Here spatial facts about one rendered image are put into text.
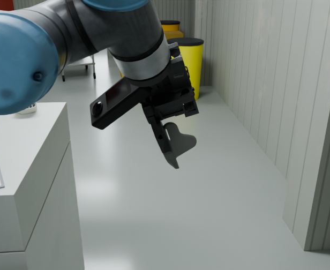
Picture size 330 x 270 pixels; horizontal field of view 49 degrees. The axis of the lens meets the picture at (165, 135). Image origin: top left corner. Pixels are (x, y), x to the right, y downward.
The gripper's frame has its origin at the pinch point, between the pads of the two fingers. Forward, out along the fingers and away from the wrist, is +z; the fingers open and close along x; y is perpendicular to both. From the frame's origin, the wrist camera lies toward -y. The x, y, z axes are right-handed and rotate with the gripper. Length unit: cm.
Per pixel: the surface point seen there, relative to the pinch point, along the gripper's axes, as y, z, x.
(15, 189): -34.0, 5.4, 1.7
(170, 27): 13, 378, 445
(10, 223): -37.6, 9.1, -3.6
